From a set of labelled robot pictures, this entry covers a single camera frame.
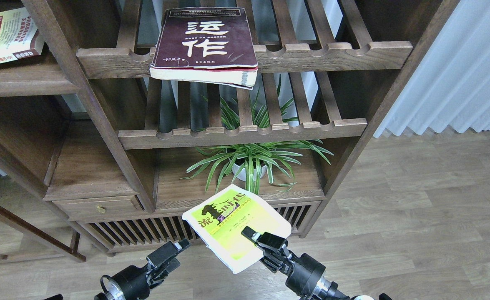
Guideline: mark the yellow green cover book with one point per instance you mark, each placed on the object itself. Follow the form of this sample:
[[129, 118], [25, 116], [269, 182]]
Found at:
[[219, 221]]

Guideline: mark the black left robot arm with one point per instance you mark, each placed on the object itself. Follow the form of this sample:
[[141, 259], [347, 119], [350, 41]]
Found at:
[[135, 283]]

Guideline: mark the green spider plant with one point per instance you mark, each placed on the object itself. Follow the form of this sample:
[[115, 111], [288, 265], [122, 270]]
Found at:
[[277, 156]]

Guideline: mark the white pleated curtain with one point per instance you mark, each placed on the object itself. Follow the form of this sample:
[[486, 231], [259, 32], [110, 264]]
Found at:
[[450, 89]]

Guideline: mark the brass drawer knob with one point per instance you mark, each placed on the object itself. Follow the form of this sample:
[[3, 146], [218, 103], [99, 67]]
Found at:
[[100, 209]]

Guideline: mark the dark wooden bookshelf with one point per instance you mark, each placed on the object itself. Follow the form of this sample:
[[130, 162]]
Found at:
[[79, 128]]

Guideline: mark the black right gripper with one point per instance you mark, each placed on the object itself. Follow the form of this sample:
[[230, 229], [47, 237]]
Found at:
[[305, 275]]

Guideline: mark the maroon book white characters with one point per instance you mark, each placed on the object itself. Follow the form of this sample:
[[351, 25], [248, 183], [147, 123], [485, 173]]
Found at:
[[207, 45]]

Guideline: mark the dark wooden side frame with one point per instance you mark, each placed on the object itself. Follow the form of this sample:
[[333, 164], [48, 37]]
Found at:
[[35, 234]]

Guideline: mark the white plant pot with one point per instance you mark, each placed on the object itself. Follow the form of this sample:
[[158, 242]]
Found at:
[[242, 174]]

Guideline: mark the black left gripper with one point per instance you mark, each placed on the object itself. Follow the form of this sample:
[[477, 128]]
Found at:
[[134, 283]]

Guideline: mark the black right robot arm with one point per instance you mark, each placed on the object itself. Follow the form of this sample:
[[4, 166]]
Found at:
[[345, 296]]

